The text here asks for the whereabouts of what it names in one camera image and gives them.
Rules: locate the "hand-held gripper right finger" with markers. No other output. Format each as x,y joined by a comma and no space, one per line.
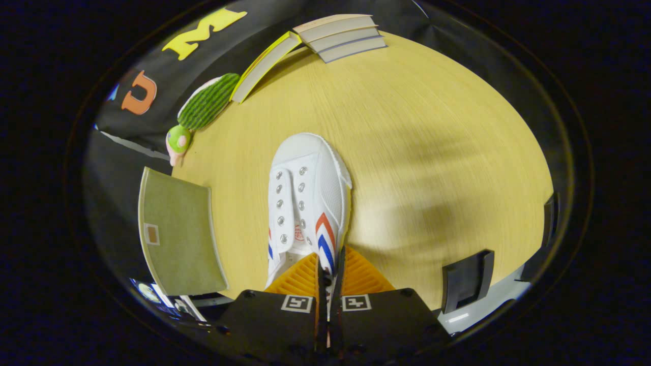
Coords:
336,305

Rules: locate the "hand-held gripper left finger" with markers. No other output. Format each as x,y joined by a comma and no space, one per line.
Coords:
322,315

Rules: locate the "white striped sneaker shoe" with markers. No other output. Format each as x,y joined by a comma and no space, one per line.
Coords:
318,188

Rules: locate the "beige fabric storage box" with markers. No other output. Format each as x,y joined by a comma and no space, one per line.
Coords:
183,239

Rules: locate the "black plastic holder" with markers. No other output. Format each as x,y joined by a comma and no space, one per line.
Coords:
465,282
546,239

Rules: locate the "computer monitor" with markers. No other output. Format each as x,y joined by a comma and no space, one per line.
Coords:
152,294

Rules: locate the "pink green plush toy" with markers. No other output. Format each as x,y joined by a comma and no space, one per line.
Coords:
178,140

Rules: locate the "watermelon slice plush cushion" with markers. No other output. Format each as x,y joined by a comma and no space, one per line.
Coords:
208,101

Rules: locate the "yellow book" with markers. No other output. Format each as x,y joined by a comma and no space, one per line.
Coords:
264,66

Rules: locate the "grey cover book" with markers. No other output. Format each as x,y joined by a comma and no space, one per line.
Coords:
353,49

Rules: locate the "black backdrop cloth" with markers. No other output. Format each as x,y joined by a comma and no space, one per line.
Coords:
147,127

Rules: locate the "white cover book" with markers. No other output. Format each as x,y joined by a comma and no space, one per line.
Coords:
346,38

